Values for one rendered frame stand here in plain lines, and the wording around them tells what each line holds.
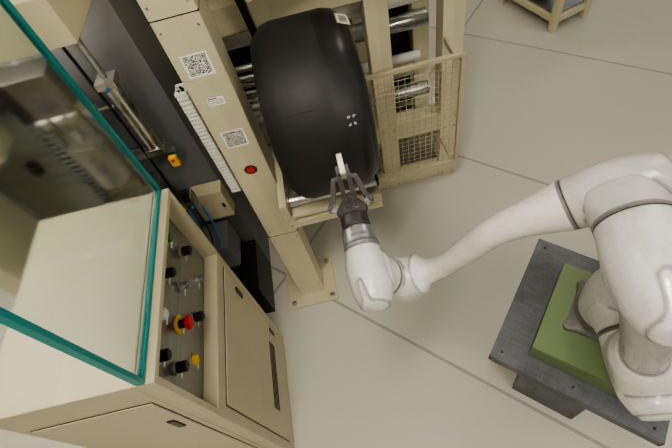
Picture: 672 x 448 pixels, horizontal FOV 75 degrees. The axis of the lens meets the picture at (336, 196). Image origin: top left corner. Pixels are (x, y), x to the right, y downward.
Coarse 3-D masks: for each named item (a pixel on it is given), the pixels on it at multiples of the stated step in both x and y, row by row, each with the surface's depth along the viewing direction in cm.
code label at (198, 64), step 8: (184, 56) 117; (192, 56) 118; (200, 56) 118; (208, 56) 118; (184, 64) 119; (192, 64) 119; (200, 64) 120; (208, 64) 120; (192, 72) 121; (200, 72) 122; (208, 72) 122
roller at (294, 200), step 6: (372, 180) 162; (378, 180) 162; (366, 186) 162; (372, 186) 163; (348, 192) 163; (288, 198) 163; (294, 198) 162; (300, 198) 162; (306, 198) 162; (312, 198) 162; (318, 198) 163; (324, 198) 163; (294, 204) 163; (300, 204) 164
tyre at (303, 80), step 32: (256, 32) 133; (288, 32) 125; (320, 32) 123; (256, 64) 125; (288, 64) 121; (320, 64) 120; (352, 64) 122; (288, 96) 120; (320, 96) 120; (352, 96) 121; (288, 128) 122; (320, 128) 122; (352, 128) 123; (288, 160) 127; (320, 160) 127; (352, 160) 129; (320, 192) 141
